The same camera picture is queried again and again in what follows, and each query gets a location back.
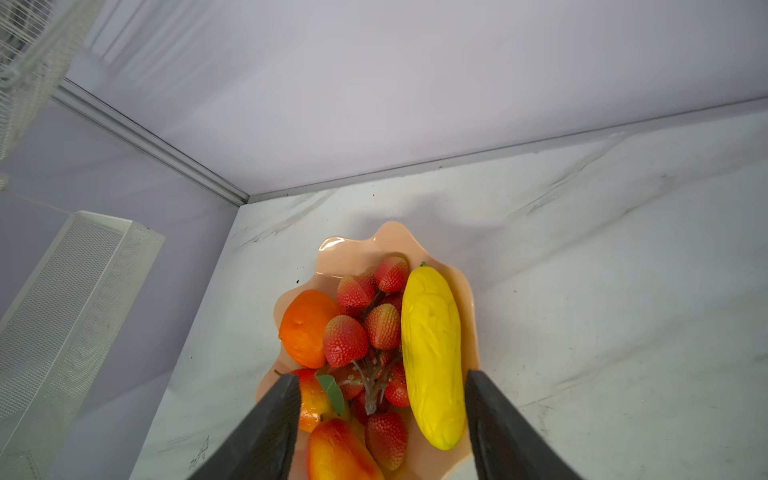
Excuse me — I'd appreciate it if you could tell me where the white wire basket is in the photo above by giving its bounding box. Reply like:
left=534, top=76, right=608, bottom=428
left=1, top=0, right=104, bottom=159

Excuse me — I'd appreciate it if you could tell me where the white mesh two-tier shelf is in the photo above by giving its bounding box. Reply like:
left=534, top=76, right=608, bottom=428
left=1, top=211, right=165, bottom=479

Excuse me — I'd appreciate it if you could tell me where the red lychee bunch with leaf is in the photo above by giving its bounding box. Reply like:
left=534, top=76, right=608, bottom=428
left=323, top=255, right=410, bottom=475

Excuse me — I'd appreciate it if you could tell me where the orange fake fruit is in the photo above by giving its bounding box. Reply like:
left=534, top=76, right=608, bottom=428
left=279, top=289, right=341, bottom=369

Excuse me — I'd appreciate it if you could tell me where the pink scalloped fruit bowl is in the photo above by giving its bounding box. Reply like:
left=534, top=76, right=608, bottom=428
left=258, top=222, right=480, bottom=479

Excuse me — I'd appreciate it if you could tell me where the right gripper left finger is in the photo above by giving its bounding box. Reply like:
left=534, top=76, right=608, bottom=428
left=190, top=374, right=301, bottom=480

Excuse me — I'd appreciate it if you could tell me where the red yellow mango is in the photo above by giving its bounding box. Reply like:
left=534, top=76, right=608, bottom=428
left=292, top=368, right=351, bottom=433
left=307, top=419, right=384, bottom=480

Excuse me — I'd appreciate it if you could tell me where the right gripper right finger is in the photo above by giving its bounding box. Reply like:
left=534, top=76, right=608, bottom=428
left=465, top=370, right=580, bottom=480

